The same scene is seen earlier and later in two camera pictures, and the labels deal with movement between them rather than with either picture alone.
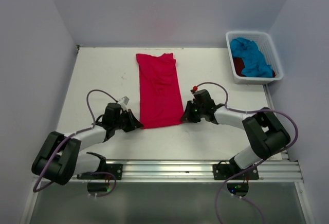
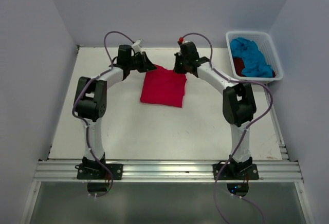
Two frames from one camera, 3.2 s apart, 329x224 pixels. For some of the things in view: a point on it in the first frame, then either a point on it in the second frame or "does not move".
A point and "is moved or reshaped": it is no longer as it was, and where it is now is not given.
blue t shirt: (255, 63) does not move
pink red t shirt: (160, 98) is moved or reshaped
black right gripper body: (201, 110) -> (185, 62)
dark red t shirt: (239, 65) does not move
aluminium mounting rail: (284, 170) does not move
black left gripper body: (122, 122) -> (135, 63)
